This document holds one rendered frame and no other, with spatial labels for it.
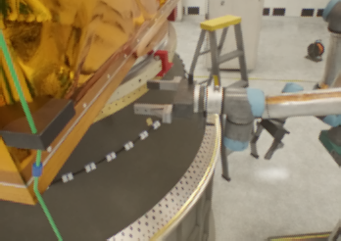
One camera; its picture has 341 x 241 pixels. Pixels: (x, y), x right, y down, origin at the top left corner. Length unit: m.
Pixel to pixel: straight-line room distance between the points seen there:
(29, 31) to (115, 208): 0.76
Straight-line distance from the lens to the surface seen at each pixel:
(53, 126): 0.42
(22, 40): 0.43
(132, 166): 1.04
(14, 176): 0.51
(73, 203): 1.00
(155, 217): 1.13
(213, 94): 0.68
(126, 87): 0.96
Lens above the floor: 2.15
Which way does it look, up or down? 33 degrees down
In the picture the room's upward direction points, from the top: 2 degrees counter-clockwise
